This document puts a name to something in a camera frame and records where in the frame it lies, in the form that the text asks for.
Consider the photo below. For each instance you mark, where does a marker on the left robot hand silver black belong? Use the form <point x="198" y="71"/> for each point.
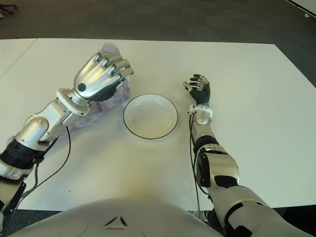
<point x="96" y="76"/>

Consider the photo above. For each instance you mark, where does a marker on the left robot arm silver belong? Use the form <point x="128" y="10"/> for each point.
<point x="37" y="128"/>

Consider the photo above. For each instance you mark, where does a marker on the purple plush bunny doll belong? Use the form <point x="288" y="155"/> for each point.
<point x="106" y="108"/>

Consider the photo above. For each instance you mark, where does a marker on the white plate black rim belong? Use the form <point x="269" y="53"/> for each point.
<point x="149" y="118"/>

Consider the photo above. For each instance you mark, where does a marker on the black office chair base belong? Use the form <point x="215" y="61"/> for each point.
<point x="8" y="3"/>

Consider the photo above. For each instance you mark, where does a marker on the small white floor scrap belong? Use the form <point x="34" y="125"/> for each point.
<point x="306" y="15"/>

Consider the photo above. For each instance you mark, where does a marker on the silver robot torso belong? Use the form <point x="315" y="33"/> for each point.
<point x="118" y="214"/>

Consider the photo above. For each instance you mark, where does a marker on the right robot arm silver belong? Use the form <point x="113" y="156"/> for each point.
<point x="222" y="170"/>

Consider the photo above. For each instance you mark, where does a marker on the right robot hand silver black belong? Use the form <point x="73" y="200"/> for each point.
<point x="202" y="93"/>

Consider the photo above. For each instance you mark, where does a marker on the metal robot stand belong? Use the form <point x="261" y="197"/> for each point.
<point x="201" y="216"/>

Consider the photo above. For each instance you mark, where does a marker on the white baseboard strip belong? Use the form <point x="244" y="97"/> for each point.
<point x="302" y="5"/>

